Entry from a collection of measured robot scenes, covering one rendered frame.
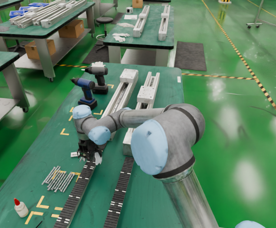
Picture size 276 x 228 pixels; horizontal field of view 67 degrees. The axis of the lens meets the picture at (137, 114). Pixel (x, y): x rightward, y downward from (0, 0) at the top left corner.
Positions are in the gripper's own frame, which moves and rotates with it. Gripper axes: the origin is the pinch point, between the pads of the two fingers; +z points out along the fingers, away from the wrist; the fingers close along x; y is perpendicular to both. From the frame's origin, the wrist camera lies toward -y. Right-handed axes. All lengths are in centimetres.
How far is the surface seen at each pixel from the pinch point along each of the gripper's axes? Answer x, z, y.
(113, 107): -1.9, -1.4, -45.6
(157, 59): 12, 26, -199
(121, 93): -2, -1, -65
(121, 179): 17.8, -0.3, 8.7
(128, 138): 16.2, -6.4, -13.4
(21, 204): -18.5, -4.4, 31.2
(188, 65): 60, 80, -314
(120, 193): 19.5, -0.4, 15.7
